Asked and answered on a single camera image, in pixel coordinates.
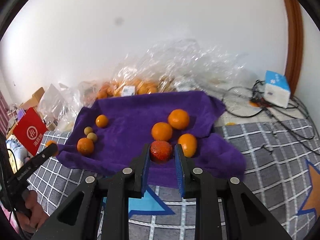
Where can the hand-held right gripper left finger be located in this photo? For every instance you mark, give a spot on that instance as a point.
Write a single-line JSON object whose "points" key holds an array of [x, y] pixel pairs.
{"points": [[145, 177]]}

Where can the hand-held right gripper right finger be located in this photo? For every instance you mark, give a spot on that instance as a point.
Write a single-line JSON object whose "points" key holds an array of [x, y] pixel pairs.
{"points": [[179, 175]]}

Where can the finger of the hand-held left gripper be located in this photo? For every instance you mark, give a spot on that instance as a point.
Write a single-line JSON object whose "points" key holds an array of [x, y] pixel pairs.
{"points": [[37, 161]]}

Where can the red lychee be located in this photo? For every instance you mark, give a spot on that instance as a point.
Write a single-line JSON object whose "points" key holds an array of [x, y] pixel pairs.
{"points": [[161, 152]]}

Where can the brown longan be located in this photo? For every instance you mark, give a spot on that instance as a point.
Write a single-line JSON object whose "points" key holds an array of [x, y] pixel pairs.
{"points": [[88, 130], [92, 137]]}

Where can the person's left hand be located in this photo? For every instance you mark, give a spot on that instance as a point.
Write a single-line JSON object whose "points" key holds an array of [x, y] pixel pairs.
{"points": [[35, 210]]}

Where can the red paper bag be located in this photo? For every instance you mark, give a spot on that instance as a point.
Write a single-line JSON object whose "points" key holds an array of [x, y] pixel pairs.
{"points": [[30, 132]]}

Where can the white plastic bag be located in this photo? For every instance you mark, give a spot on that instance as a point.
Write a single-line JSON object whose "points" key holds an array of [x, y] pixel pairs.
{"points": [[53, 105]]}

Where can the brown cardboard box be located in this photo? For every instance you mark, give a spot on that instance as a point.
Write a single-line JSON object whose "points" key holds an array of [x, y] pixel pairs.
{"points": [[35, 97]]}

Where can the purple towel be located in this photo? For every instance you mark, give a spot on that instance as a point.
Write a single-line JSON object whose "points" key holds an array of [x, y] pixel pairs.
{"points": [[130, 115]]}

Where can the small orange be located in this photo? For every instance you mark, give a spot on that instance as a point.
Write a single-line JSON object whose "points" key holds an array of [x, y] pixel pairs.
{"points": [[102, 120]]}

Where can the orange peel piece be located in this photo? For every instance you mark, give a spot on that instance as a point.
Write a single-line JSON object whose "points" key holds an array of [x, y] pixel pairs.
{"points": [[253, 103], [230, 123]]}

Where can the grey checked bed sheet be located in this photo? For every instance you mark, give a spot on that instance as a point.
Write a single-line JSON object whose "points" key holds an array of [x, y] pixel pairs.
{"points": [[262, 167]]}

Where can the small clear plastic bag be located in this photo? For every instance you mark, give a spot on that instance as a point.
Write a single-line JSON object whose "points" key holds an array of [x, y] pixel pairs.
{"points": [[85, 90]]}

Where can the large clear bag of oranges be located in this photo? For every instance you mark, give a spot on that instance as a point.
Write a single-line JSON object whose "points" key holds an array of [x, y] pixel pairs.
{"points": [[175, 65]]}

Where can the blue white tissue box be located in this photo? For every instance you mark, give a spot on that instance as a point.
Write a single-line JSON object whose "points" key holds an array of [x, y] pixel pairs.
{"points": [[276, 90]]}

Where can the brown wooden door frame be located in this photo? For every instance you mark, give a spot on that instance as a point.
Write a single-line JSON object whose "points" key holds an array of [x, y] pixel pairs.
{"points": [[293, 42]]}

